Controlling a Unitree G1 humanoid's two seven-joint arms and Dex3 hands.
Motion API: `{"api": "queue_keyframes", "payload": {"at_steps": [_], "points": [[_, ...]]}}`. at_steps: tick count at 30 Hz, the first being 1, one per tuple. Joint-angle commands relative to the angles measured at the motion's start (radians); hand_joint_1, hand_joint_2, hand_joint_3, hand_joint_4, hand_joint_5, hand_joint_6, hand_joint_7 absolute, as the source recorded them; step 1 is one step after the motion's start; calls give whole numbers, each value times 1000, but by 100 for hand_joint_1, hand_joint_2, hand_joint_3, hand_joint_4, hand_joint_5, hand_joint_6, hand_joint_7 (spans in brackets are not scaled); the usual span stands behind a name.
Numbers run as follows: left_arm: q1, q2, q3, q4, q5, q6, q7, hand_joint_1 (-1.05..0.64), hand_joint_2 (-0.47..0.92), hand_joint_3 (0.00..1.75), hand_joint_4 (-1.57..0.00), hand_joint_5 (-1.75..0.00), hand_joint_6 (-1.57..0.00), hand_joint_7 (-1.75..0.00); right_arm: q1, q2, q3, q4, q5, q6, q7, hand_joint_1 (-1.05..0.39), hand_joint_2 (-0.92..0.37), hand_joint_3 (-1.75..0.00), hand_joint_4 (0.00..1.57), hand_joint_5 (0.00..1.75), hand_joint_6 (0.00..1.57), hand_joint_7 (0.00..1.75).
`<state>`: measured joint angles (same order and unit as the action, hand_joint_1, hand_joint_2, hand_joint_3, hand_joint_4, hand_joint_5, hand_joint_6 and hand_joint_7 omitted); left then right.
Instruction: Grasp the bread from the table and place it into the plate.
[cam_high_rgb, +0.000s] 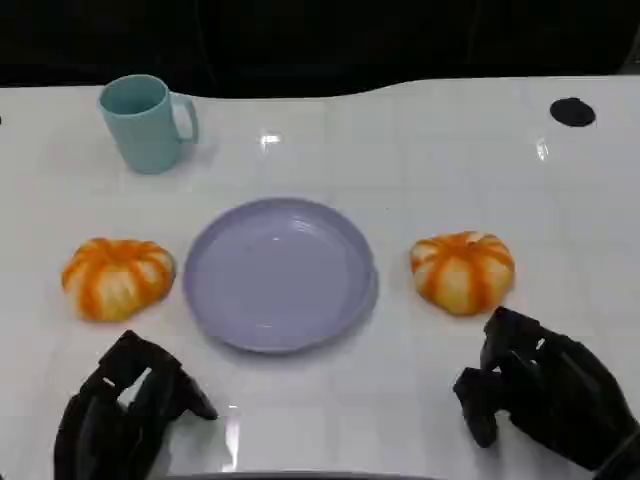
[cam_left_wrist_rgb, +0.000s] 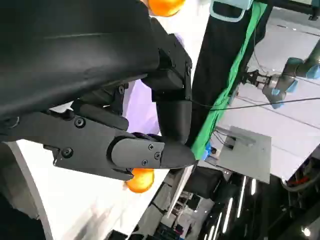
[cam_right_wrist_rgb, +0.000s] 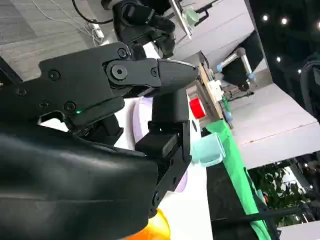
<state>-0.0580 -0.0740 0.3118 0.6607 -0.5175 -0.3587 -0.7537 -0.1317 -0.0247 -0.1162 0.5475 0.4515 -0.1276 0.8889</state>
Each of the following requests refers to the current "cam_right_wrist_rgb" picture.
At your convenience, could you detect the black table side panel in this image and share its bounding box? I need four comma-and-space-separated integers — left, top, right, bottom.
205, 161, 278, 240

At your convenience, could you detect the lilac plate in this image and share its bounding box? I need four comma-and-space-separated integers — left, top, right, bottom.
131, 96, 189, 194

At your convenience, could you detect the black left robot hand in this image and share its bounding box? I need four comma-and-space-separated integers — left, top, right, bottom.
111, 0, 177, 60

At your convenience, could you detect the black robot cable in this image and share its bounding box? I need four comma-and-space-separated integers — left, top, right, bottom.
71, 0, 115, 25

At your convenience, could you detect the orange and white bread roll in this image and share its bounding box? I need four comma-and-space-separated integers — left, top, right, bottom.
146, 208, 172, 240

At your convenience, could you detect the wooden workshop desk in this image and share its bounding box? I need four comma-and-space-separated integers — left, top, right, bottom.
194, 51, 235, 130

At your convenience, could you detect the red tape roll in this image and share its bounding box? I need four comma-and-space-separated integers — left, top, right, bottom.
189, 97, 207, 120

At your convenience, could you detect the green leafy plant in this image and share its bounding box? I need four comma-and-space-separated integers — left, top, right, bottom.
247, 159, 315, 227

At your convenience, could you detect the green cloth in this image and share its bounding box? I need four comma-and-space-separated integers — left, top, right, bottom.
204, 119, 272, 240

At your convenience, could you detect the pale green mug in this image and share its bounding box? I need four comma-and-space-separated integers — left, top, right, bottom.
189, 132, 227, 168

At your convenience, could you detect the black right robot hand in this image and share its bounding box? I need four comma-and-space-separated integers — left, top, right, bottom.
0, 41, 200, 240

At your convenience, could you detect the white power strip with cable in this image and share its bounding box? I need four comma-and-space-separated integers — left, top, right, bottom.
31, 0, 105, 47

